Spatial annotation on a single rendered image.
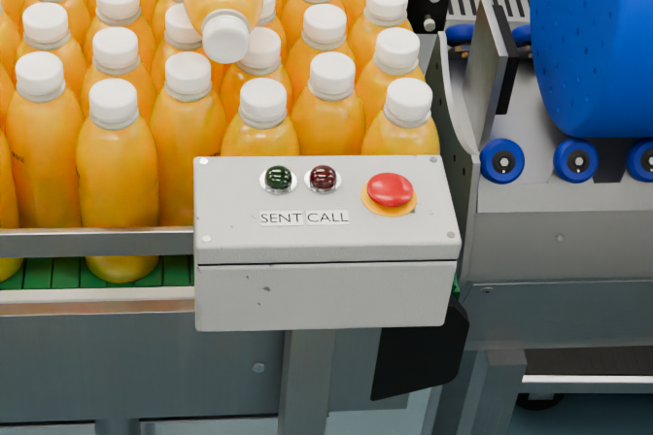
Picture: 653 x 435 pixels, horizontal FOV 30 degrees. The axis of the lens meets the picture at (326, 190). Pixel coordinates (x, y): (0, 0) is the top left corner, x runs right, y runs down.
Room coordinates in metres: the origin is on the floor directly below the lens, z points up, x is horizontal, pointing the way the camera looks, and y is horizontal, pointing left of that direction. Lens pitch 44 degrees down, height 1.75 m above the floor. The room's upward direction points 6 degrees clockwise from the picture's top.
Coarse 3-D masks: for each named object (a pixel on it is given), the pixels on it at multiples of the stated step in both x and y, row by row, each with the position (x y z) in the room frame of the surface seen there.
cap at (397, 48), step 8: (384, 32) 0.89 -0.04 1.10; (392, 32) 0.90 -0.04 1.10; (400, 32) 0.90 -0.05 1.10; (408, 32) 0.90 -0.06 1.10; (384, 40) 0.88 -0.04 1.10; (392, 40) 0.88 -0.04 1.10; (400, 40) 0.89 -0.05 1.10; (408, 40) 0.89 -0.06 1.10; (416, 40) 0.89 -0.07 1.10; (376, 48) 0.88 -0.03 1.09; (384, 48) 0.87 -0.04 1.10; (392, 48) 0.87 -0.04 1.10; (400, 48) 0.87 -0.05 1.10; (408, 48) 0.87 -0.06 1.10; (416, 48) 0.88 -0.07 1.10; (376, 56) 0.88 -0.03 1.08; (384, 56) 0.87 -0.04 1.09; (392, 56) 0.87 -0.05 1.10; (400, 56) 0.87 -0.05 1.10; (408, 56) 0.87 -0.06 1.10; (416, 56) 0.88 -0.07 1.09; (384, 64) 0.87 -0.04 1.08; (392, 64) 0.87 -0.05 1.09; (400, 64) 0.87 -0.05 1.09; (408, 64) 0.87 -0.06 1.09
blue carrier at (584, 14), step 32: (544, 0) 1.07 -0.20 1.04; (576, 0) 0.98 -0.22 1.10; (608, 0) 0.91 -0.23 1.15; (640, 0) 0.89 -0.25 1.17; (544, 32) 1.04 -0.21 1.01; (576, 32) 0.96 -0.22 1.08; (608, 32) 0.89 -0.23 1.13; (640, 32) 0.88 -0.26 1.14; (544, 64) 1.02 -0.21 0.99; (576, 64) 0.94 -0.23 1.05; (608, 64) 0.87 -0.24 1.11; (640, 64) 0.87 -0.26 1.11; (544, 96) 1.00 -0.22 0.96; (576, 96) 0.92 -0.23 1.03; (608, 96) 0.87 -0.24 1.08; (640, 96) 0.87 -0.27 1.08; (576, 128) 0.90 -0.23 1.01; (608, 128) 0.89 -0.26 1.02; (640, 128) 0.89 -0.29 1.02
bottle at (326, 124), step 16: (304, 96) 0.83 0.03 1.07; (320, 96) 0.82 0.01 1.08; (336, 96) 0.82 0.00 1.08; (352, 96) 0.84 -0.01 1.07; (304, 112) 0.82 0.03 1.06; (320, 112) 0.82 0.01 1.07; (336, 112) 0.82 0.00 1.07; (352, 112) 0.82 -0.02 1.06; (304, 128) 0.81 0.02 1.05; (320, 128) 0.81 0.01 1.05; (336, 128) 0.81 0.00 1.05; (352, 128) 0.82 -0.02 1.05; (304, 144) 0.81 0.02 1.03; (320, 144) 0.80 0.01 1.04; (336, 144) 0.81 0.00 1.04; (352, 144) 0.81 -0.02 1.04
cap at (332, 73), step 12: (312, 60) 0.84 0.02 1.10; (324, 60) 0.84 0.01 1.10; (336, 60) 0.85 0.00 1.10; (348, 60) 0.85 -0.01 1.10; (312, 72) 0.83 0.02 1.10; (324, 72) 0.83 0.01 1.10; (336, 72) 0.83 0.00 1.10; (348, 72) 0.83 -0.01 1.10; (312, 84) 0.83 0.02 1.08; (324, 84) 0.82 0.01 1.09; (336, 84) 0.82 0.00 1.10; (348, 84) 0.83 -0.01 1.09
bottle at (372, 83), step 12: (372, 60) 0.89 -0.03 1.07; (372, 72) 0.87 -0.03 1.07; (384, 72) 0.87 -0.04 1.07; (396, 72) 0.86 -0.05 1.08; (408, 72) 0.87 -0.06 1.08; (420, 72) 0.88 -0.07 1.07; (360, 84) 0.88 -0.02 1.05; (372, 84) 0.87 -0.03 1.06; (384, 84) 0.86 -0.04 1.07; (360, 96) 0.87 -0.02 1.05; (372, 96) 0.86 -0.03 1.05; (384, 96) 0.86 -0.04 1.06; (372, 108) 0.86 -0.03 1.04
